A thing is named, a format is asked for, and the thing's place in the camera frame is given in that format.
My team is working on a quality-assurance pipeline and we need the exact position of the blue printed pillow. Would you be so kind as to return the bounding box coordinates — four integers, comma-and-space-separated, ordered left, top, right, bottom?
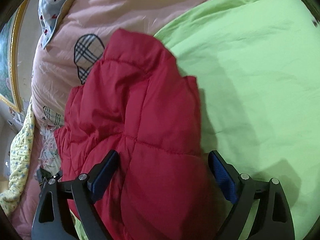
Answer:
37, 0, 76, 50

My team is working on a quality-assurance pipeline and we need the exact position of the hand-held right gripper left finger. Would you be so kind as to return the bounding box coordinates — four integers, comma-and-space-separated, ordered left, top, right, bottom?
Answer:
31, 149, 119, 240

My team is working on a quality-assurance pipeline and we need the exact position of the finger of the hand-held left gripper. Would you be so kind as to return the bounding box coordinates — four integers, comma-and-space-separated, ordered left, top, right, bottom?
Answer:
36, 167, 63, 188

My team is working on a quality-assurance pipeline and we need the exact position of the gold framed picture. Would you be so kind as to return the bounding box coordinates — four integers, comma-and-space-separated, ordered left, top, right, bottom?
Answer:
0, 0, 33, 113

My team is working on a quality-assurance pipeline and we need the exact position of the pink bed sheet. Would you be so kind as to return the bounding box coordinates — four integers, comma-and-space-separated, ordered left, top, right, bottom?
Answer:
5, 130, 64, 240

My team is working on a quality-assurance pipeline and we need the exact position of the red quilted jacket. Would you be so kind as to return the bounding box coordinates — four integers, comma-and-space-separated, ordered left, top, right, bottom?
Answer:
54, 29, 218, 240

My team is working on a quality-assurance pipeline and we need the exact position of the yellow floral quilt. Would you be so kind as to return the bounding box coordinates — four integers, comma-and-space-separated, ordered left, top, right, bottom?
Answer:
0, 97, 36, 207

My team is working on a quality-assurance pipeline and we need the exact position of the floral ruffled cloth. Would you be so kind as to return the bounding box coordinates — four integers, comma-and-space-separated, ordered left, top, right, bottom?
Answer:
39, 125, 63, 172

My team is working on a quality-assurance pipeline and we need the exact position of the green bed sheet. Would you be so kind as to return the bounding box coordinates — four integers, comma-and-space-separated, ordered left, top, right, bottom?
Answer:
71, 0, 320, 240

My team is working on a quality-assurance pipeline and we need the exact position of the pink duvet with plaid hearts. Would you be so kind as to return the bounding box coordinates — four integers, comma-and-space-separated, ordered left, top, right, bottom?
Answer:
31, 0, 248, 128

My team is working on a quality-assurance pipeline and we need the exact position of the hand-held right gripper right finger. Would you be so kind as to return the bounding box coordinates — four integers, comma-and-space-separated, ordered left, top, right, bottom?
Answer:
208, 150, 295, 240

